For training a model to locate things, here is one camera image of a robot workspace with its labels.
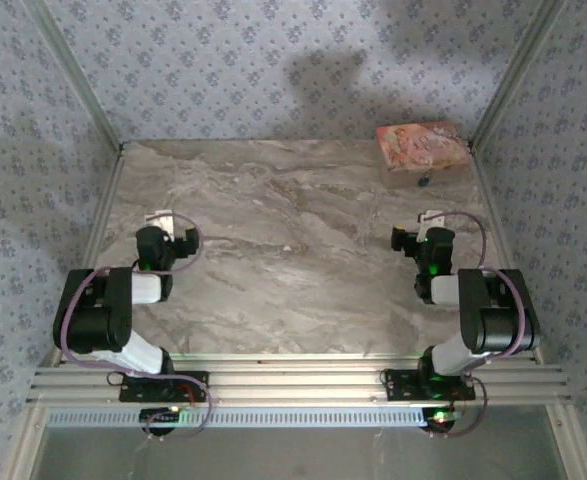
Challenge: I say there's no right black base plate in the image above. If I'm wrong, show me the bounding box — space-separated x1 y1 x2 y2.
382 368 477 402

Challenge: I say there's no aluminium mounting rail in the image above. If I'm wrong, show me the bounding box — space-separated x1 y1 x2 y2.
25 355 572 407

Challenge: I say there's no right black controller board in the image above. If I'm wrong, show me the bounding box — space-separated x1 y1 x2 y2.
421 406 462 432

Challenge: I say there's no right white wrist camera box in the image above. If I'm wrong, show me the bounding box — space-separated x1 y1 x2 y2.
417 209 448 235

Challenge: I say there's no left black controller board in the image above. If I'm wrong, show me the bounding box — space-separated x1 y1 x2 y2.
139 406 185 427

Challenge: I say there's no black controller board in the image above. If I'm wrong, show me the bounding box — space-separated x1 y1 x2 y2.
421 406 462 432
139 406 185 427

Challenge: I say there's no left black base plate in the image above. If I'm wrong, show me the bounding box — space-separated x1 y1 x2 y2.
118 370 211 403

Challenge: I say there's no aluminium frame post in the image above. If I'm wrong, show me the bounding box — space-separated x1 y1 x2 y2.
21 0 127 157
467 0 570 154

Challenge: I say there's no grey slotted cable duct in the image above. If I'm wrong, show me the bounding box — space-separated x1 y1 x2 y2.
45 406 435 430

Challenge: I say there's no aluminium table side rail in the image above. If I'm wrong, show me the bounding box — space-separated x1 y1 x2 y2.
469 147 545 364
42 147 127 366

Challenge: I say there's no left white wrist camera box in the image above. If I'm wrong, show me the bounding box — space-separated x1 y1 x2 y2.
144 210 177 237

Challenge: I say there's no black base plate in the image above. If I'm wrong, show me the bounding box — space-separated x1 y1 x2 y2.
382 368 477 402
118 370 211 403

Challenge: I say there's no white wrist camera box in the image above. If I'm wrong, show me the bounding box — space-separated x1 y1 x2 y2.
417 209 448 235
144 210 177 237

